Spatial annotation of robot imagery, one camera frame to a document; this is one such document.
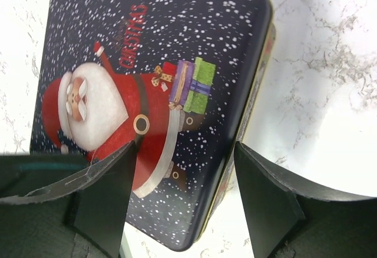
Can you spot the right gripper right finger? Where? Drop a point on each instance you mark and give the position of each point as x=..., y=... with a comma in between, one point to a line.
x=290, y=216

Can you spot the cookie tin box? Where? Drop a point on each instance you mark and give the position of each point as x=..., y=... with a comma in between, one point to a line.
x=250, y=107

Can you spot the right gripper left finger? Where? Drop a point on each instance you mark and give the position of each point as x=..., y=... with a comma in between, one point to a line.
x=56, y=205

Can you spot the gold tin lid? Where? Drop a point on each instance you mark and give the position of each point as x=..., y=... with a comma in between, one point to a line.
x=174, y=76

